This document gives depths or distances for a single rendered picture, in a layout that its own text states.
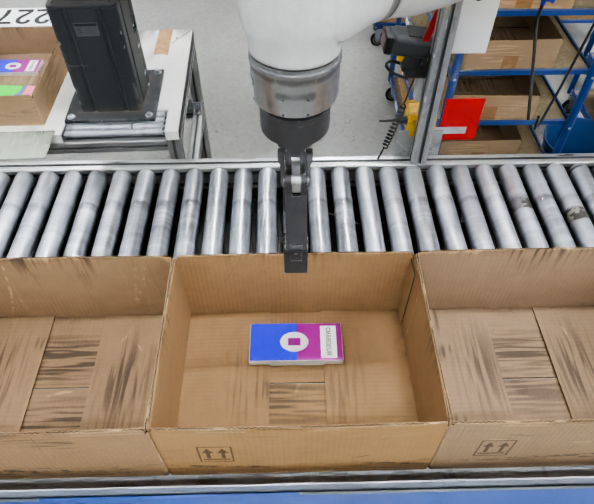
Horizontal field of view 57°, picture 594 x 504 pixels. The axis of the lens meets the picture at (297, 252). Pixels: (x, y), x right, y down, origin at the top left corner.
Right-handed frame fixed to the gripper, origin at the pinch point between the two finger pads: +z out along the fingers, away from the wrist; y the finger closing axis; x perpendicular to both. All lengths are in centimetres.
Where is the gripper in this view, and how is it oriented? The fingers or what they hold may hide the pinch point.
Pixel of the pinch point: (294, 228)
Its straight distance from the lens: 73.0
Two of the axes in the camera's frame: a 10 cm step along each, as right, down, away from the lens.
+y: 0.2, 7.7, -6.4
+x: 10.0, -0.1, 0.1
